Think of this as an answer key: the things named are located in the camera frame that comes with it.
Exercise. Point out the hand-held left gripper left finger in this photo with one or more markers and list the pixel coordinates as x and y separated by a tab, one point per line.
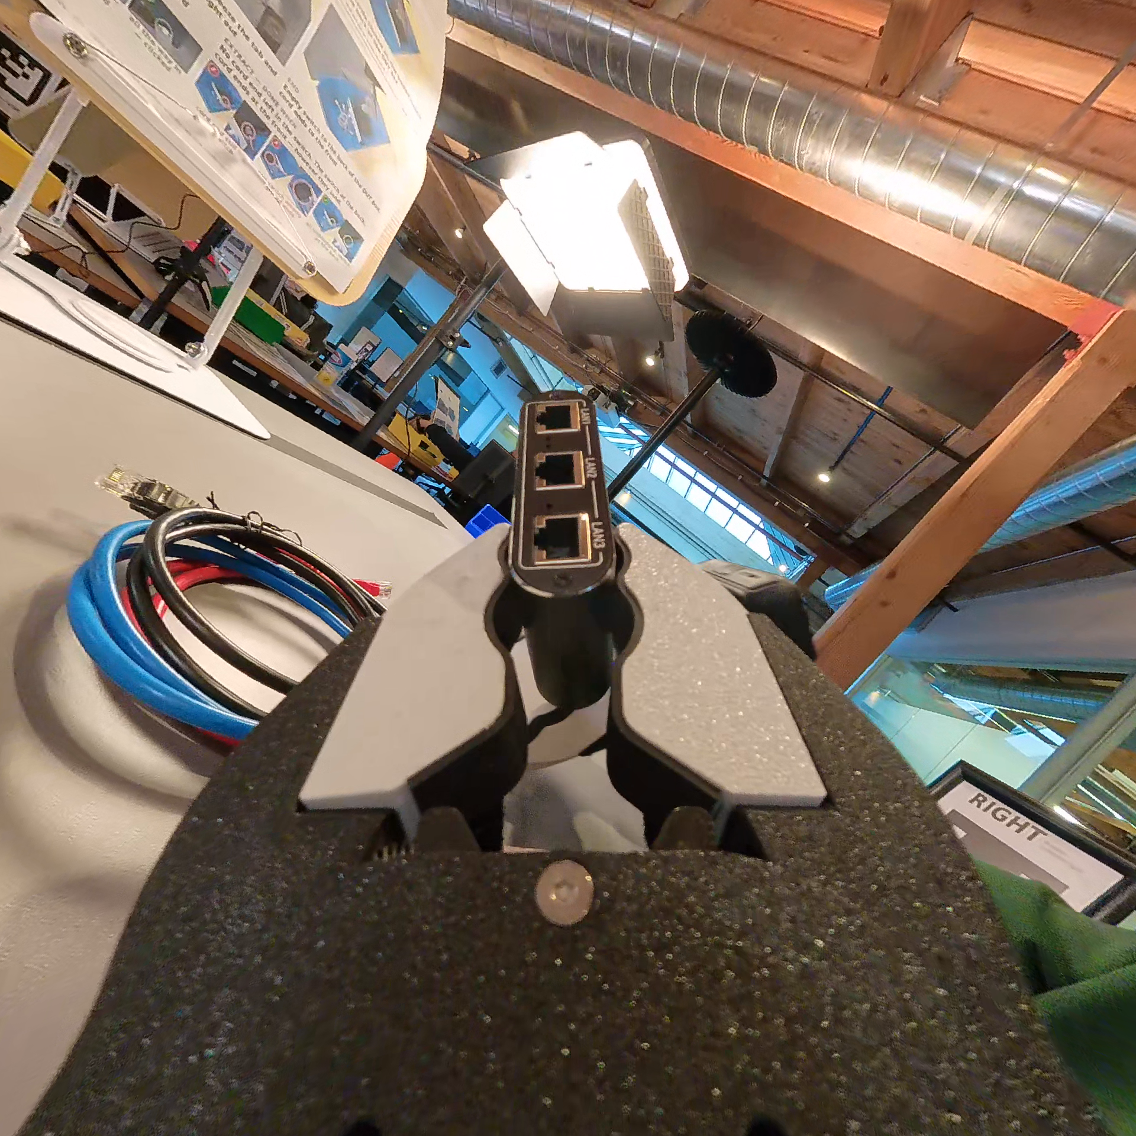
416	683

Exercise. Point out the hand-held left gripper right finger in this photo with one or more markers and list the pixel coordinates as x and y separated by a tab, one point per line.
718	692

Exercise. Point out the black ethernet port hub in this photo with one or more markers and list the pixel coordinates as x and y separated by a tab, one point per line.
568	647

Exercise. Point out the person's green sweater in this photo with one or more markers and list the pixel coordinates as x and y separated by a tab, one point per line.
1082	994

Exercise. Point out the wooden support beam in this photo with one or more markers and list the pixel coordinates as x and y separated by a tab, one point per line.
976	497

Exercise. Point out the wooden workbench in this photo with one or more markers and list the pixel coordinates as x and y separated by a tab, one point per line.
292	381

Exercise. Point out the black light stand pole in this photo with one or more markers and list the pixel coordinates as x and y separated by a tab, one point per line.
426	355

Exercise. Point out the black round disc stand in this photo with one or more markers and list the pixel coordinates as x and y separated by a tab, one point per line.
732	355

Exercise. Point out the green plastic bin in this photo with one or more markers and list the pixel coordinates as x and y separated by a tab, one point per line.
253	315

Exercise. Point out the studio light panel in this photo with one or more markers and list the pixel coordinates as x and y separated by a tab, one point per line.
568	221

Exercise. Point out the instruction board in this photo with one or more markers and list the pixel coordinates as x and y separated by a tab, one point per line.
292	89

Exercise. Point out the yellow plastic bin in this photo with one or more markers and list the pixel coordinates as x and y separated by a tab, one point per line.
26	173

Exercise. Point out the black white marker poster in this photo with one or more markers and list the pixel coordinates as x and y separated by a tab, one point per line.
22	76

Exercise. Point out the silver ventilation duct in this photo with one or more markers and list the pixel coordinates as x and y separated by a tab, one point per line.
798	115

